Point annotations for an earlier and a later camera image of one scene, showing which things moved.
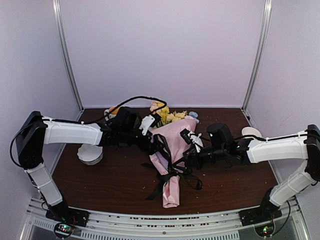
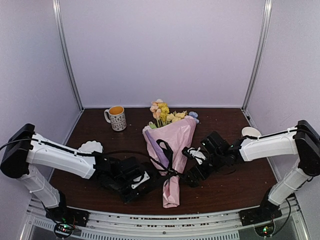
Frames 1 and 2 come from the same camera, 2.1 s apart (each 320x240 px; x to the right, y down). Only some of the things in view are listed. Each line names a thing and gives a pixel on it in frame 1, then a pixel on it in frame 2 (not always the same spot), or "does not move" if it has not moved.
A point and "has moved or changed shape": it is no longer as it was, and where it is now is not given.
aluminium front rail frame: (166, 223) does not move
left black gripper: (144, 147) -> (128, 197)
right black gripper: (192, 155) -> (191, 172)
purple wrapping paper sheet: (169, 141) does not move
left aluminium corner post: (57, 10) does not move
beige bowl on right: (250, 131) does not move
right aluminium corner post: (260, 54) does not move
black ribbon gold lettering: (171, 172) has moved or changed shape
